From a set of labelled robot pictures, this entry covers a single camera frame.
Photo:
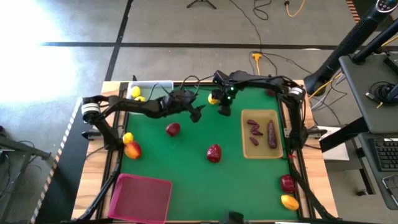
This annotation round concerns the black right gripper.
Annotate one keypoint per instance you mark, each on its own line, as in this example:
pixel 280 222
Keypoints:
pixel 228 95

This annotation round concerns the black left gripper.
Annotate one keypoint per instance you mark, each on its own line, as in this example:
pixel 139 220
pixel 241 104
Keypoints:
pixel 178 102

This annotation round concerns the dark red apple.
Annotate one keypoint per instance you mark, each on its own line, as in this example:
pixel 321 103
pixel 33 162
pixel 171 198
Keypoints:
pixel 173 129
pixel 271 92

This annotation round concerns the small purple sweet potato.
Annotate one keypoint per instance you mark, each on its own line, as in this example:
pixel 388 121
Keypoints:
pixel 257 132
pixel 255 127
pixel 254 141
pixel 252 122

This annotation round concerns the glossy red apple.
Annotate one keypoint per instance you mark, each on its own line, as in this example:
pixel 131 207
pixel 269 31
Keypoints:
pixel 214 153

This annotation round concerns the red yellow peach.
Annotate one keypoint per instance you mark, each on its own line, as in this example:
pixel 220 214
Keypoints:
pixel 133 150

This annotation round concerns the yellow orange lemon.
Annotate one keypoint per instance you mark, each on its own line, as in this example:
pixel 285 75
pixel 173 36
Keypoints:
pixel 289 202

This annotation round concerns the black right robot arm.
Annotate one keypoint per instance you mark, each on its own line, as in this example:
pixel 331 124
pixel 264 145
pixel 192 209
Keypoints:
pixel 264 81

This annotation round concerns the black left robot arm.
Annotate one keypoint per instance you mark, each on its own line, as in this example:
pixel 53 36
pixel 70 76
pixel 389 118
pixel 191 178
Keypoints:
pixel 133 107

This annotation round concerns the clear white plastic basket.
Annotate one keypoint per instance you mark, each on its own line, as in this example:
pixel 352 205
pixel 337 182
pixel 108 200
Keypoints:
pixel 161 85

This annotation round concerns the large purple sweet potato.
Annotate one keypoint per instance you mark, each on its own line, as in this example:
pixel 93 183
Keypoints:
pixel 272 134

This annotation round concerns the tan plastic basket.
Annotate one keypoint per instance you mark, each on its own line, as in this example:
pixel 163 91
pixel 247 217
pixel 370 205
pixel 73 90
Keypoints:
pixel 262 152

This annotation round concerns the yellow power plug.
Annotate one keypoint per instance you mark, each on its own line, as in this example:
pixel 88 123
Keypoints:
pixel 257 56

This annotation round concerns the black clamp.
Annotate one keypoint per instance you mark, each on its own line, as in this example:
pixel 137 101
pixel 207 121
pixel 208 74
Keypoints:
pixel 134 78

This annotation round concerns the green table mat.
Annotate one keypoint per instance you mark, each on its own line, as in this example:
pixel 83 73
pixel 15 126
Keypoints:
pixel 202 186

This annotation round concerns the pink plastic basket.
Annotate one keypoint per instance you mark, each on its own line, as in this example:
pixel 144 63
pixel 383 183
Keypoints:
pixel 140 199

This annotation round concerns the black tripod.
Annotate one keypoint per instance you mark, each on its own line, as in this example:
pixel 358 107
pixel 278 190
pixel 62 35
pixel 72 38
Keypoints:
pixel 201 2

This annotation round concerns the white box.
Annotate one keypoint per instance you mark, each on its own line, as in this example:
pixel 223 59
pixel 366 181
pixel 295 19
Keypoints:
pixel 337 152

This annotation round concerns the black desk leg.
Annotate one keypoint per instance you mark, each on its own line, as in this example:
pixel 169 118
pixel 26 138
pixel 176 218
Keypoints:
pixel 345 137

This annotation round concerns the grey desk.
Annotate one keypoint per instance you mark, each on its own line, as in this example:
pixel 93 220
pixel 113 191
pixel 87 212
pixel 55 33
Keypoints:
pixel 363 93

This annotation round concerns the black tower fan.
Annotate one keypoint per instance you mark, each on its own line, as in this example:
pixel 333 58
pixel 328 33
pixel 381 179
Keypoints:
pixel 351 40

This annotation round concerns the black floor mat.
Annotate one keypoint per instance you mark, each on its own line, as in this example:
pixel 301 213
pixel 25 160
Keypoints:
pixel 66 186

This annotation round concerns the black pole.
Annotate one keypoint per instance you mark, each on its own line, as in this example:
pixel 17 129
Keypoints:
pixel 376 40

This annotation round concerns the grey keyboard tray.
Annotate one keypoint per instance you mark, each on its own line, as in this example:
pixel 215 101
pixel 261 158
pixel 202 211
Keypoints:
pixel 373 186

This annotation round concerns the black keyboard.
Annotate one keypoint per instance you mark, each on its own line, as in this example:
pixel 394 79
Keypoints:
pixel 387 154

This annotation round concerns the black stand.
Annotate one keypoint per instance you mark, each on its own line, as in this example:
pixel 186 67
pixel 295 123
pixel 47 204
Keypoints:
pixel 25 149

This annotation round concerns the black phone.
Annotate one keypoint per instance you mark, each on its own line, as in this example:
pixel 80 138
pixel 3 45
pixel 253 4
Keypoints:
pixel 392 183

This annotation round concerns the black table-level camera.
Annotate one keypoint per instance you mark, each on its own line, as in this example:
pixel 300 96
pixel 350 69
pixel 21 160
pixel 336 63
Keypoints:
pixel 231 217

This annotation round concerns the black table frame rail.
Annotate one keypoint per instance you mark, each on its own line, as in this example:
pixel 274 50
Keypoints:
pixel 303 193

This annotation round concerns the black frame brace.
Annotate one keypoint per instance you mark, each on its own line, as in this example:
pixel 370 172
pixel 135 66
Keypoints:
pixel 100 195
pixel 315 202

